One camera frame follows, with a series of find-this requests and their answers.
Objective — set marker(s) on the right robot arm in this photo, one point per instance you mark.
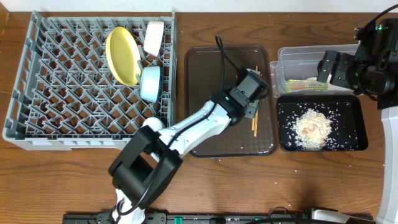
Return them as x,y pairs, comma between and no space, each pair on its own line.
372,71

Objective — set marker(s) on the wooden chopstick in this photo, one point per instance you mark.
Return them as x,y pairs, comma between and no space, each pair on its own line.
257,122
254,123

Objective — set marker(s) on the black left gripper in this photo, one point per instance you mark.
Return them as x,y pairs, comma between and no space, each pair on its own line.
252,107

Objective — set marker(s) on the yellow plastic plate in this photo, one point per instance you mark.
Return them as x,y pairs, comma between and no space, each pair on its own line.
122,56

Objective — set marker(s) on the pale green plastic cup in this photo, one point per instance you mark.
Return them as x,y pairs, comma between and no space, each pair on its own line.
154,123

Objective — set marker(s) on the dark brown serving tray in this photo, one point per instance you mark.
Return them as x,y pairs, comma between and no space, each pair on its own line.
203,73

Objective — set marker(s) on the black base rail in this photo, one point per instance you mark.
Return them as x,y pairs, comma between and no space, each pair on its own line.
105,217

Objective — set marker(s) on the black waste tray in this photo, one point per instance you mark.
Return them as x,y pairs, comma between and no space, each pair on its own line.
355,108

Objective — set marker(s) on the light blue plastic bowl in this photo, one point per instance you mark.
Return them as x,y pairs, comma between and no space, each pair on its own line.
150,83

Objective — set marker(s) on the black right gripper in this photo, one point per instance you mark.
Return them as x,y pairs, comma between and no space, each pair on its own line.
343,61

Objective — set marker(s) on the rice food leftovers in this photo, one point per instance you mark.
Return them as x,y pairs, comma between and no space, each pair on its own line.
315,126

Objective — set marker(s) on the grey plastic dish rack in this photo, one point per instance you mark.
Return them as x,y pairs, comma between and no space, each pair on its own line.
65,95

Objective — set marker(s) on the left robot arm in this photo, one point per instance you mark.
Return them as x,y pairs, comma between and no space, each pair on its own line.
149,161

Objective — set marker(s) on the clear plastic waste bin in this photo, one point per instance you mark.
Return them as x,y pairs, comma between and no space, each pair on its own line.
300,63

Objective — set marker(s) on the green printed wrapper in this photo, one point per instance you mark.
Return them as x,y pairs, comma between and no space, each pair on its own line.
301,85

